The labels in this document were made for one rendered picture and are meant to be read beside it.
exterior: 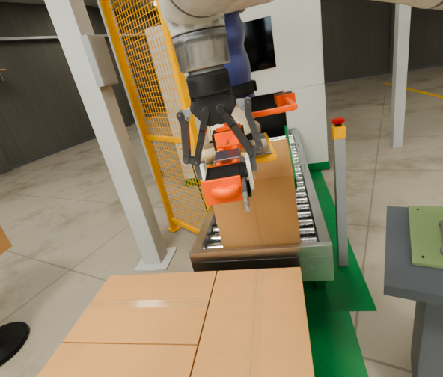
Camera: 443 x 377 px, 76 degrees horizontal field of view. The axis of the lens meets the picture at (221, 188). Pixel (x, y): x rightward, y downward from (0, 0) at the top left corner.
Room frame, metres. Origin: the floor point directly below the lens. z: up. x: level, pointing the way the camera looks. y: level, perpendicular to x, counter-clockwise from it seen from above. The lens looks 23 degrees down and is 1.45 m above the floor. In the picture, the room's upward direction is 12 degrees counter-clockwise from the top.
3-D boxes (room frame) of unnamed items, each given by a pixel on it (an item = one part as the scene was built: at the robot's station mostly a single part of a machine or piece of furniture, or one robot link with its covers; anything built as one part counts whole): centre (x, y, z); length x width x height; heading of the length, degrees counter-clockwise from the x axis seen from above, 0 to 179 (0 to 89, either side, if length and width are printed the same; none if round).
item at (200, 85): (0.53, -0.02, 1.40); 0.08 x 0.07 x 0.09; 82
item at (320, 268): (1.15, -0.11, 0.48); 0.70 x 0.03 x 0.15; 76
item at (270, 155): (1.11, -0.18, 1.14); 0.34 x 0.10 x 0.05; 173
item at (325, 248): (1.15, -0.11, 0.58); 0.70 x 0.03 x 0.06; 76
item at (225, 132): (0.87, -0.06, 1.24); 0.10 x 0.08 x 0.06; 83
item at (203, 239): (2.36, -0.08, 0.50); 2.31 x 0.05 x 0.19; 166
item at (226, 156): (0.66, -0.03, 1.23); 0.07 x 0.07 x 0.04; 83
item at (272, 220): (1.49, -0.21, 0.75); 0.60 x 0.40 x 0.40; 166
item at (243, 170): (0.57, -0.07, 1.24); 0.31 x 0.03 x 0.05; 173
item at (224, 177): (0.52, -0.01, 1.24); 0.08 x 0.07 x 0.05; 173
